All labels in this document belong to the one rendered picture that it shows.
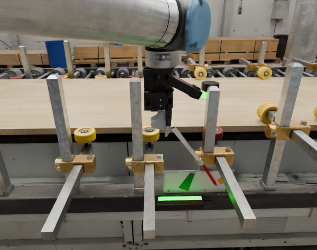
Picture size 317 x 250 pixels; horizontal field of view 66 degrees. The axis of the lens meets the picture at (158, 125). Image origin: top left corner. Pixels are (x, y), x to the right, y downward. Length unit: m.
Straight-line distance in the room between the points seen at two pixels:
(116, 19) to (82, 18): 0.05
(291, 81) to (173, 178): 0.51
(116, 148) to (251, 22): 7.96
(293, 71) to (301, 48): 3.81
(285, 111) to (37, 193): 0.94
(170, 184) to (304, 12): 4.06
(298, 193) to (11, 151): 1.20
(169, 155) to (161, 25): 0.81
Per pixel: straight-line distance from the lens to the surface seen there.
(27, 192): 1.08
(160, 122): 0.71
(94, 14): 0.30
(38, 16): 0.28
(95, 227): 1.49
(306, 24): 4.65
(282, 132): 0.93
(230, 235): 1.58
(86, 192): 0.99
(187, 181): 0.93
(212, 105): 0.80
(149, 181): 0.79
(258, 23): 8.89
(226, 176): 0.80
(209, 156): 0.88
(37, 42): 8.27
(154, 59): 0.64
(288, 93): 0.89
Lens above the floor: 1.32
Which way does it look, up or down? 25 degrees down
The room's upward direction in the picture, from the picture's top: straight up
